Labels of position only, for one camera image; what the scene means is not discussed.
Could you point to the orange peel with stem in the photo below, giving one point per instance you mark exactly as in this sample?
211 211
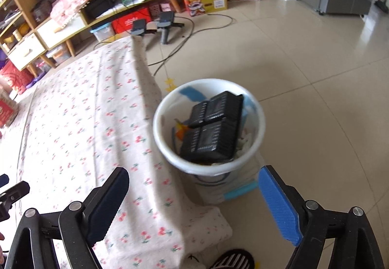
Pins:
180 131

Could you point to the red gift box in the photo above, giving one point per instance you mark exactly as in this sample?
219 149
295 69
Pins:
125 23

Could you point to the spare gripper on floor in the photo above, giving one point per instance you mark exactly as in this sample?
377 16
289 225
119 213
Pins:
164 24

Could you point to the cherry print tablecloth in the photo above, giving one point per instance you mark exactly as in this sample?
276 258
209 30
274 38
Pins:
75 127

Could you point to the clear storage box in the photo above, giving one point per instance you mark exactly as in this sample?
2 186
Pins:
104 33

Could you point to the red label nut jar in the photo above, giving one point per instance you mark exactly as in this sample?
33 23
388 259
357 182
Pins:
8 109

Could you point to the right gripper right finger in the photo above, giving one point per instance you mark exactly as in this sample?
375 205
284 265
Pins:
284 203

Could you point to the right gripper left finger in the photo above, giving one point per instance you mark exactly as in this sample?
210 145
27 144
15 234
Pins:
102 208

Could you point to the black plastic tray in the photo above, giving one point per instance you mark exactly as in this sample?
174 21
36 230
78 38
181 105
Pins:
215 125

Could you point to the white tissue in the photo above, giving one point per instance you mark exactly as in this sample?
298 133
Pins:
244 144

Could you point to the white plastic trash bin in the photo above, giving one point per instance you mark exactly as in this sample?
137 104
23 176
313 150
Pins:
214 183

